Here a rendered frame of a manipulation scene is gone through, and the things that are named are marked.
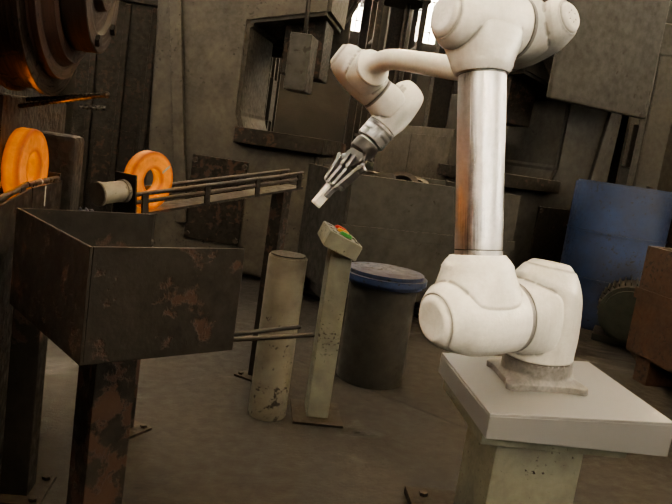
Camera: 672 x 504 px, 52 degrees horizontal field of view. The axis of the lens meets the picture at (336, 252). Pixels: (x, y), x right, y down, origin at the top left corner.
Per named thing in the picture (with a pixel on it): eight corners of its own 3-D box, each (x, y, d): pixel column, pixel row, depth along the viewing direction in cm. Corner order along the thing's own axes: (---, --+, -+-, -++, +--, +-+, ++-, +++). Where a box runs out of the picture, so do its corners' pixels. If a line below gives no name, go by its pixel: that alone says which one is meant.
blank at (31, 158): (-8, 158, 125) (11, 161, 125) (24, 110, 136) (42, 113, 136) (10, 220, 136) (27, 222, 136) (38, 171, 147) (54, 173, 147)
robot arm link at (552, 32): (526, 25, 162) (482, 15, 155) (588, -10, 146) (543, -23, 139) (532, 79, 160) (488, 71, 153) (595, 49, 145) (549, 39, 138)
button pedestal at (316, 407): (292, 427, 211) (321, 229, 201) (289, 397, 234) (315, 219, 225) (343, 432, 213) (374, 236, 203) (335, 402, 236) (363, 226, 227)
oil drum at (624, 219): (573, 330, 403) (604, 179, 389) (534, 305, 461) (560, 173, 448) (666, 341, 410) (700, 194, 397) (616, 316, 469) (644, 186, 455)
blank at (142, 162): (134, 219, 183) (144, 221, 181) (113, 170, 173) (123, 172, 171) (171, 186, 192) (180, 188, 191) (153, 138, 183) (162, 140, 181)
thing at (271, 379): (247, 420, 211) (269, 254, 203) (248, 404, 223) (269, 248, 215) (285, 423, 212) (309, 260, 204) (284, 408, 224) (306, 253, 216)
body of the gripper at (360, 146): (353, 130, 199) (333, 154, 198) (370, 139, 193) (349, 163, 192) (366, 145, 204) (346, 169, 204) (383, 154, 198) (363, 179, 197)
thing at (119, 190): (88, 204, 170) (88, 180, 168) (116, 200, 178) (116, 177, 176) (105, 208, 167) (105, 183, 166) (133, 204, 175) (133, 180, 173)
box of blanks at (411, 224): (329, 319, 347) (351, 166, 335) (282, 280, 423) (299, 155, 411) (499, 326, 385) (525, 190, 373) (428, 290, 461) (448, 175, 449)
